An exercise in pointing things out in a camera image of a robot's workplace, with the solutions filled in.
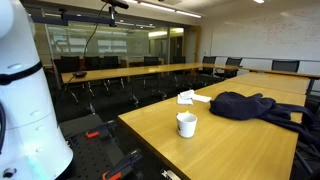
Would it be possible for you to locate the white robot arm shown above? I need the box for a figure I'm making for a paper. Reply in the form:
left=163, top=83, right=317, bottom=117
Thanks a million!
left=0, top=0, right=73, bottom=180

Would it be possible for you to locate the white ceramic mug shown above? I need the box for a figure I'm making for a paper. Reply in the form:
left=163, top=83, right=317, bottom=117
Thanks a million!
left=176, top=113, right=197, bottom=138

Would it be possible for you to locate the white folded paper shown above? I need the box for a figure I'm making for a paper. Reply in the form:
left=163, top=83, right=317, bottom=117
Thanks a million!
left=177, top=90, right=194, bottom=105

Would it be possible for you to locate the black chair near doorway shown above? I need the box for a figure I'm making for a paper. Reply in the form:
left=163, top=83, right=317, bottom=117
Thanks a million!
left=143, top=56, right=160, bottom=89

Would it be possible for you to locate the white flat paper sheet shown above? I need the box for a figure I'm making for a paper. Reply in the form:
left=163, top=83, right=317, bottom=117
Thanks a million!
left=192, top=94, right=212, bottom=103

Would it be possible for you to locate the black office chair far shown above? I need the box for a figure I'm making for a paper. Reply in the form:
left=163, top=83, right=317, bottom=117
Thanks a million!
left=198, top=55, right=217, bottom=77

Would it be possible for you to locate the black office chair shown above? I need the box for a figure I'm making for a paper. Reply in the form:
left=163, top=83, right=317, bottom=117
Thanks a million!
left=215, top=57, right=242, bottom=79
left=198, top=55, right=217, bottom=77
left=271, top=60, right=300, bottom=72

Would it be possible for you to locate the black chair behind table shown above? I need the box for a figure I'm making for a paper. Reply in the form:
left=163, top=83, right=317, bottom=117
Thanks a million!
left=53, top=56, right=80, bottom=103
left=83, top=55, right=102, bottom=98
left=101, top=56, right=124, bottom=92

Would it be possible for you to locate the black orange clamp upper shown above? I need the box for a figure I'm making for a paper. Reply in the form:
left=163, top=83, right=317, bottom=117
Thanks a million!
left=85, top=121, right=116, bottom=138

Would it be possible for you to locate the black orange clamp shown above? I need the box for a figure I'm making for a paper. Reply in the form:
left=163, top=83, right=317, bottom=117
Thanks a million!
left=85, top=121, right=116, bottom=138
left=102, top=149, right=142, bottom=180

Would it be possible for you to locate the black orange clamp lower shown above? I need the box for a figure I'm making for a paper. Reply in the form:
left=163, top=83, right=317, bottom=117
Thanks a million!
left=102, top=149, right=142, bottom=180

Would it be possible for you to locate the black chair behind table centre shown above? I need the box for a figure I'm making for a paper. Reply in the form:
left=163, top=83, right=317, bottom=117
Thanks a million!
left=83, top=55, right=102, bottom=98

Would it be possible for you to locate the dark navy jacket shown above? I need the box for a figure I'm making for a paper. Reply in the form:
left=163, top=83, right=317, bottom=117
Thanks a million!
left=209, top=92, right=319, bottom=146

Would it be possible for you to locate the black office chair middle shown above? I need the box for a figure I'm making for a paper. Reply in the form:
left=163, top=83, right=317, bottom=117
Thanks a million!
left=215, top=57, right=242, bottom=79

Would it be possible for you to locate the black conference speaker puck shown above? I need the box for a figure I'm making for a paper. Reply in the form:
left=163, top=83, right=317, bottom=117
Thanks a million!
left=72, top=71, right=87, bottom=78

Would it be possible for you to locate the ceiling strip light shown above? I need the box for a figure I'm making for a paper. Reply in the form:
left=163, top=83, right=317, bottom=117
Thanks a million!
left=125, top=0, right=202, bottom=18

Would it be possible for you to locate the long wooden conference table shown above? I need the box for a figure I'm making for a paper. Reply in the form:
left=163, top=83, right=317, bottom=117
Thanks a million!
left=62, top=63, right=229, bottom=84

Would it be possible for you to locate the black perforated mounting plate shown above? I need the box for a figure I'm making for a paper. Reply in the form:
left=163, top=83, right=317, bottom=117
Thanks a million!
left=58, top=113, right=144, bottom=180

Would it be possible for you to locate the black chair behind table left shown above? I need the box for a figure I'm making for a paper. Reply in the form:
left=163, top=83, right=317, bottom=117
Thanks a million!
left=53, top=56, right=80, bottom=103

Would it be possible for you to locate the black office chair right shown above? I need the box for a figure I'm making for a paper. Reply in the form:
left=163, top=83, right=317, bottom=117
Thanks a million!
left=271, top=60, right=300, bottom=72

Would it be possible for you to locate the overhead camera on boom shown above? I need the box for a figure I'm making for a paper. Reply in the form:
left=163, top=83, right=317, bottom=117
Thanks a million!
left=102, top=0, right=129, bottom=27

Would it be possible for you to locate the black cable from camera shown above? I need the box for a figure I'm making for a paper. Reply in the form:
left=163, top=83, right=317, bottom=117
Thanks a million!
left=82, top=2, right=109, bottom=73

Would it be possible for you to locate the wall whiteboard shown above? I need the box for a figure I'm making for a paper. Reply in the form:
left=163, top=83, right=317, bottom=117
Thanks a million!
left=211, top=13, right=320, bottom=61

